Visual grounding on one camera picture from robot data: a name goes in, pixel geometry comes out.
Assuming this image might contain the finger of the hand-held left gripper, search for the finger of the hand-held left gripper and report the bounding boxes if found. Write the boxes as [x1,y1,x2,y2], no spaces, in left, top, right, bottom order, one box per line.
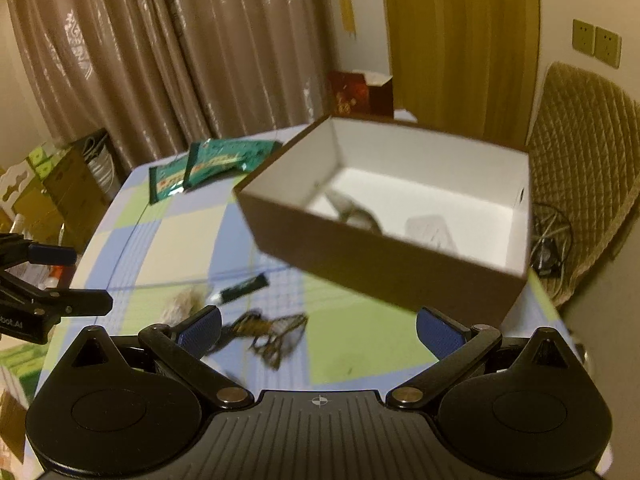
[0,270,114,319]
[0,232,77,267]

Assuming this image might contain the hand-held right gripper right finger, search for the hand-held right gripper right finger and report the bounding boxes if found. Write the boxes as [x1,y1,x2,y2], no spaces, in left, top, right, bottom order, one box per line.
[387,306,576,408]

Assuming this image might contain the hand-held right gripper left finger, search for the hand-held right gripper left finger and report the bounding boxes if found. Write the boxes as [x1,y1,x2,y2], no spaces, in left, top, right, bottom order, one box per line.
[67,305,253,411]

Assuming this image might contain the white cardboard box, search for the white cardboard box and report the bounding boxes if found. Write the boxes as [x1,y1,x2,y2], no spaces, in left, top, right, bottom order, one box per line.
[234,114,532,326]

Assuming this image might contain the beige crumpled wrapper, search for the beige crumpled wrapper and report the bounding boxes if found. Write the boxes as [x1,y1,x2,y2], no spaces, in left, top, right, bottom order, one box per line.
[162,290,207,326]

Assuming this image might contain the green box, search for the green box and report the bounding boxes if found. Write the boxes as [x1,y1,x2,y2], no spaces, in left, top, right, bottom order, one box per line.
[0,344,52,407]

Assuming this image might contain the black tube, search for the black tube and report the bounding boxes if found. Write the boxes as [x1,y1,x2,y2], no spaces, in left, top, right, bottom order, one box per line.
[210,274,271,306]

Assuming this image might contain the brown cardboard carton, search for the brown cardboard carton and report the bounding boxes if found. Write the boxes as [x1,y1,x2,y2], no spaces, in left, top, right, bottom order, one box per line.
[12,147,115,251]

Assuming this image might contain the white carved furniture piece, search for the white carved furniture piece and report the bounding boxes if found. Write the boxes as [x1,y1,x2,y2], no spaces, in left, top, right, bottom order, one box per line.
[0,157,43,212]

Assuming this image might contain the gold hair clip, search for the gold hair clip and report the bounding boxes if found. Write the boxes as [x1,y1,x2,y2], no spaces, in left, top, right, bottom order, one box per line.
[220,310,308,372]

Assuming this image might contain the checked tablecloth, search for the checked tablecloth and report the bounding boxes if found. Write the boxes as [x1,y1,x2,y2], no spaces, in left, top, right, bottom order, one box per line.
[20,122,583,466]

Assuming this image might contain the clear plastic packet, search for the clear plastic packet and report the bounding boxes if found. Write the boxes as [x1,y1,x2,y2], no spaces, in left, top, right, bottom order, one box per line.
[405,214,459,249]

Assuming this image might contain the green snack packet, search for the green snack packet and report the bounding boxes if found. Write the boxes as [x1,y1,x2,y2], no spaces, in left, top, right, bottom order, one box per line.
[149,157,195,206]
[182,139,283,192]

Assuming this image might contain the grey item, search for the grey item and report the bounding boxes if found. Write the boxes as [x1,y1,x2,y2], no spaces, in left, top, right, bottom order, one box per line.
[322,187,384,234]

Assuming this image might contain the quilted beige chair cover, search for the quilted beige chair cover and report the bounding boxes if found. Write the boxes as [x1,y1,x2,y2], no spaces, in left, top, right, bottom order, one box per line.
[525,61,640,307]

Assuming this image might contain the beige curtain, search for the beige curtain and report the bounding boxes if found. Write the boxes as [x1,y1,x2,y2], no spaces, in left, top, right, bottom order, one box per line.
[0,0,342,173]

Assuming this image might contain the red gift bag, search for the red gift bag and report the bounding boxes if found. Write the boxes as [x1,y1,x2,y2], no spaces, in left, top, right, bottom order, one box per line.
[327,70,396,119]

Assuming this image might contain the wooden door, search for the wooden door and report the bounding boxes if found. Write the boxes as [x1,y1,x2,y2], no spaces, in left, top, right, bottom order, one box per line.
[379,0,544,147]

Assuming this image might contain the yellow hanging ornament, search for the yellow hanging ornament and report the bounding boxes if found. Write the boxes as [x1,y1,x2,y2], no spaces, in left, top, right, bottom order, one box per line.
[337,0,357,39]

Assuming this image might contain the tangled dark cables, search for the tangled dark cables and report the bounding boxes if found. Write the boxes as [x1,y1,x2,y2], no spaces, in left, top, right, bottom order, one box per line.
[530,202,574,279]

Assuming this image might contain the wall socket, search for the wall socket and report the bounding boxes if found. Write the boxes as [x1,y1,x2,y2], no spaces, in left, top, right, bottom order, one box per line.
[594,26,622,68]
[571,19,597,55]

